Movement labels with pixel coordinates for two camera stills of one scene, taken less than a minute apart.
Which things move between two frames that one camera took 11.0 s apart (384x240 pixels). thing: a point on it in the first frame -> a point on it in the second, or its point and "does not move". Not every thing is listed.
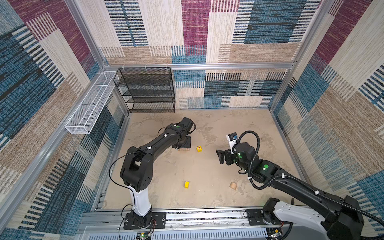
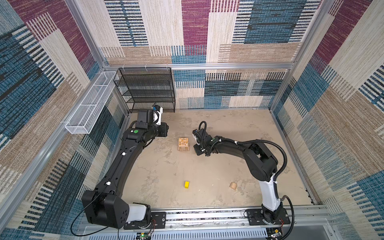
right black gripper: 227,154 -> 198,152
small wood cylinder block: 233,185 does not move
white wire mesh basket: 87,112 does not move
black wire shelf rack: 146,89 does not move
